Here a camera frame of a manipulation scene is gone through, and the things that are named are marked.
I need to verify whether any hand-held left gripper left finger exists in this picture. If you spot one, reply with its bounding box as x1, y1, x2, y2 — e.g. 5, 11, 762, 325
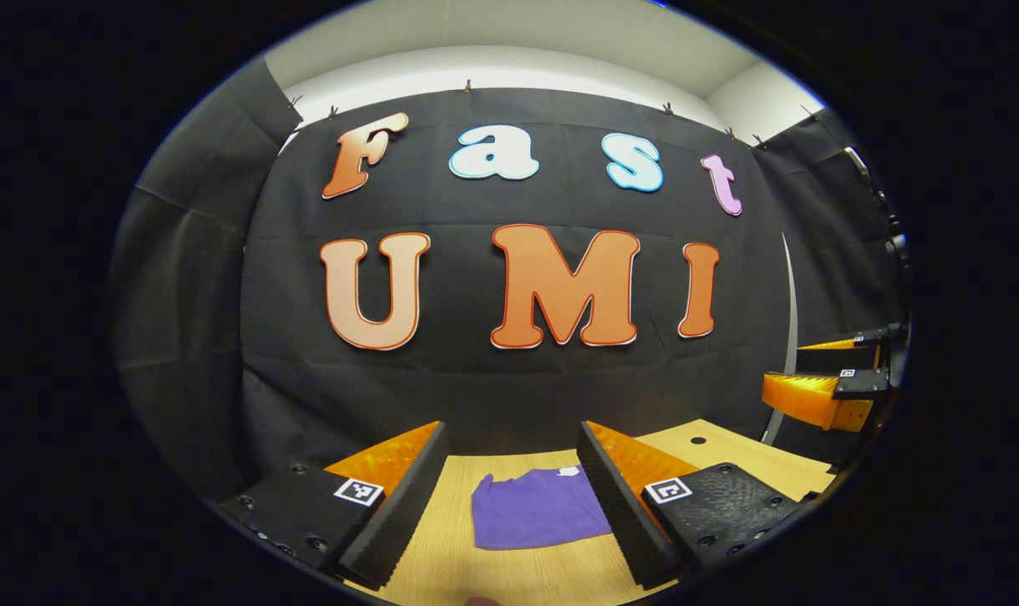
223, 420, 450, 591

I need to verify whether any purple shirt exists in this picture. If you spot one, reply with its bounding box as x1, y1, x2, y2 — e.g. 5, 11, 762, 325
470, 465, 616, 551

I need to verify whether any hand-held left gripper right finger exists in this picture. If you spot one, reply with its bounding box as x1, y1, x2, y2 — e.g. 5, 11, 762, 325
576, 418, 814, 591

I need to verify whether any black backdrop cloth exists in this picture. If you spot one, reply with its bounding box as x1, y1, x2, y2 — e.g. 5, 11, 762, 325
109, 55, 910, 506

